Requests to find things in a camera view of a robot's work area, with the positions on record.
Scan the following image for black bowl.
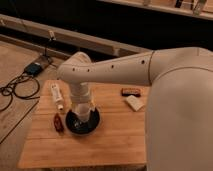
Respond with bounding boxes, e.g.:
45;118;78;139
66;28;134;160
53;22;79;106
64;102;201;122
65;109;100;135

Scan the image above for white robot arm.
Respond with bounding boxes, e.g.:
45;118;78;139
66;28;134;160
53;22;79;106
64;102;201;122
58;52;153;122

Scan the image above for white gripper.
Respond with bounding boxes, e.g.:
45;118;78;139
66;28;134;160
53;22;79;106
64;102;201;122
74;101;94;122

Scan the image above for dark brown rectangular bar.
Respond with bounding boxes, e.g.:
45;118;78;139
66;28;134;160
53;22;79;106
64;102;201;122
121;88;141;97

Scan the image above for black power adapter box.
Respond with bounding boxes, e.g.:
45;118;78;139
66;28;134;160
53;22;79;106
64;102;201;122
24;62;43;76

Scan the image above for wooden table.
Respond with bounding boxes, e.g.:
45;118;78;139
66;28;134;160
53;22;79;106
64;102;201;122
18;81;146;169

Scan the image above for white plastic bottle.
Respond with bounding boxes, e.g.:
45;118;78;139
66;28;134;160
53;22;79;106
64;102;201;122
50;83;64;111

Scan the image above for black floor cables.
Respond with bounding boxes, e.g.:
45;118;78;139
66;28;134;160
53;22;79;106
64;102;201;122
0;63;68;145

